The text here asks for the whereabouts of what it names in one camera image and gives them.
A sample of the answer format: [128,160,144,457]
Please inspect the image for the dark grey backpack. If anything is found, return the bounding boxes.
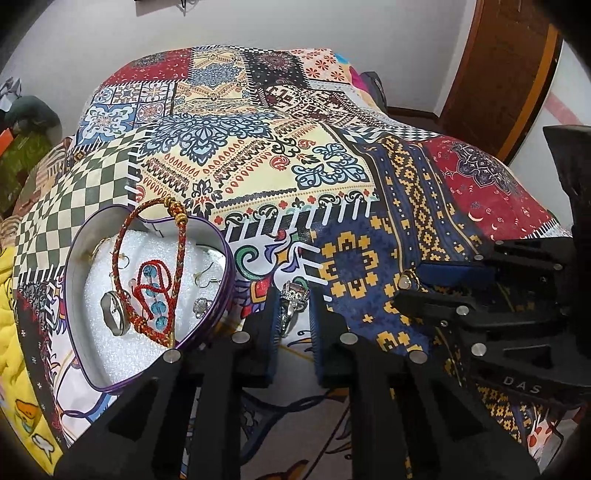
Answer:
[360,71,389,110]

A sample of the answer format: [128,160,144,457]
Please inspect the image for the yellow blanket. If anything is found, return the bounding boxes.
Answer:
[0,244,66,477]

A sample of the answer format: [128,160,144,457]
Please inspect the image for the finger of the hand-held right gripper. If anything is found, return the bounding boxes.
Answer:
[392,287,574,371]
[418,239,575,296]

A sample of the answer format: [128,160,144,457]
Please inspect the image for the brown wooden door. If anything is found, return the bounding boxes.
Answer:
[438,0,563,163]

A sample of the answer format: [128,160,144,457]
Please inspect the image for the wide silver band ring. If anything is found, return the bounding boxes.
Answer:
[100,290,133,336]

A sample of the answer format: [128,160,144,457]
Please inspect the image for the colourful patchwork cloth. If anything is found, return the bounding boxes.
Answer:
[11,44,578,480]

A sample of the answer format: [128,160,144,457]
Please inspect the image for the red bracelet blue beads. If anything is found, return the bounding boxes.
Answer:
[131,260,175,331]

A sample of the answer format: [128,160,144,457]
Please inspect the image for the silver ring with pink stone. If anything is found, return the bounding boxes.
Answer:
[278,280,310,336]

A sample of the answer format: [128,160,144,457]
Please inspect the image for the gold hook earring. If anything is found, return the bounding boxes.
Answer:
[109,253,134,281]
[191,263,221,285]

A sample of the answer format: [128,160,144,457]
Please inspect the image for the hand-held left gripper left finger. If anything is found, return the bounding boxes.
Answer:
[55,290,282,480]

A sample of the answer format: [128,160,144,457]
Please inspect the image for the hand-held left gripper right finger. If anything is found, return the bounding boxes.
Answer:
[309,293,542,480]

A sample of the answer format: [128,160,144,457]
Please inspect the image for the red braided bracelet gold beads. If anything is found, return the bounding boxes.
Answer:
[113,196,190,350]

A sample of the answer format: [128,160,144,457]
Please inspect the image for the purple heart-shaped tin box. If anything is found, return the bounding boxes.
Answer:
[64,203,237,394]

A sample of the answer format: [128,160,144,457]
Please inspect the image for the striped brown blanket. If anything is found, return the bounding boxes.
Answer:
[18,137,75,217]

